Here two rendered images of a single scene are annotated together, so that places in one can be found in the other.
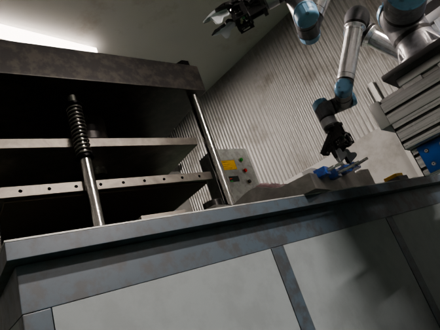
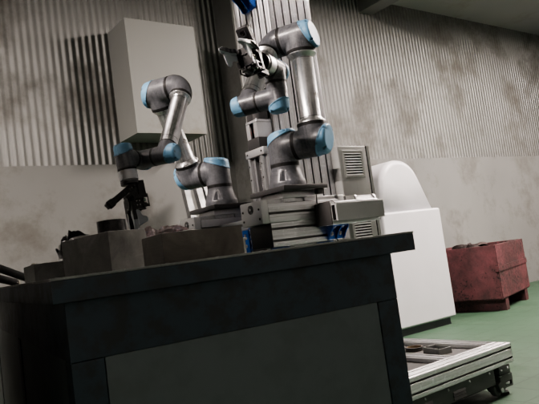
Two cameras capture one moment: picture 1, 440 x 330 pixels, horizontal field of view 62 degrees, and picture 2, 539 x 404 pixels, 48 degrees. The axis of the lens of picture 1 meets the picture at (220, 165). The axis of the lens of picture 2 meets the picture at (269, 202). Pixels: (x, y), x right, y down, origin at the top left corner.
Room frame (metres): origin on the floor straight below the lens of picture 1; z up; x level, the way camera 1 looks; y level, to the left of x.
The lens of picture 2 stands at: (0.66, 1.66, 0.79)
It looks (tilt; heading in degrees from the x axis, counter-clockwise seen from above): 5 degrees up; 281
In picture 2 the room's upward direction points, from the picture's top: 8 degrees counter-clockwise
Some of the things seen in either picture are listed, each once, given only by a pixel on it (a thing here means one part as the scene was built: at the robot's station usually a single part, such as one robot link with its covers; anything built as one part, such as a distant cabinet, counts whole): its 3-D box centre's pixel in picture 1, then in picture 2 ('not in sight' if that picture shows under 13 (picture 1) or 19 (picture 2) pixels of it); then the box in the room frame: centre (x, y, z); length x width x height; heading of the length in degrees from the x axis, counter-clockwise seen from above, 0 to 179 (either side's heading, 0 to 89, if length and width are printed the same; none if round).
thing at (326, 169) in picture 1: (325, 171); not in sight; (1.19, -0.32, 0.85); 0.13 x 0.05 x 0.05; 58
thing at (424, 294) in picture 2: not in sight; (390, 246); (0.70, -3.69, 0.71); 0.73 x 0.66 x 1.42; 48
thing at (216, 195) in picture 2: not in sight; (220, 195); (1.41, -1.04, 1.09); 0.15 x 0.15 x 0.10
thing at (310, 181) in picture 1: (266, 203); (158, 248); (1.37, -0.11, 0.85); 0.50 x 0.26 x 0.11; 58
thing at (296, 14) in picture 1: (303, 10); (273, 98); (1.00, -0.42, 1.34); 0.11 x 0.08 x 0.11; 164
